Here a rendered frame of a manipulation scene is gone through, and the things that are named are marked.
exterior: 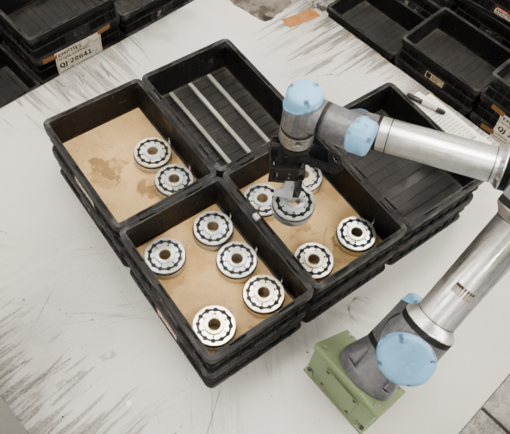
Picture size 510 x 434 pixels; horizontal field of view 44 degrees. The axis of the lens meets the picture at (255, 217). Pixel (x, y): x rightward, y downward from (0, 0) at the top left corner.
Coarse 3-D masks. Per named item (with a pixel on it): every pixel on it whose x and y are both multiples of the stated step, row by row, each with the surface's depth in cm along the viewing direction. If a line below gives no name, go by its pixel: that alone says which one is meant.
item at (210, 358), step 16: (192, 192) 158; (160, 208) 154; (240, 208) 155; (128, 224) 151; (256, 224) 153; (128, 240) 148; (272, 240) 151; (144, 272) 146; (160, 288) 143; (288, 304) 143; (272, 320) 140; (192, 336) 137; (240, 336) 138; (208, 352) 136; (224, 352) 136
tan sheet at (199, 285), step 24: (192, 216) 165; (192, 240) 161; (240, 240) 162; (192, 264) 157; (168, 288) 153; (192, 288) 154; (216, 288) 154; (240, 288) 155; (192, 312) 151; (240, 312) 152
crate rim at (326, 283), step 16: (256, 160) 164; (224, 176) 160; (352, 176) 163; (240, 192) 158; (368, 192) 160; (384, 208) 158; (400, 224) 156; (384, 240) 153; (288, 256) 149; (368, 256) 150; (304, 272) 147; (336, 272) 148; (320, 288) 145
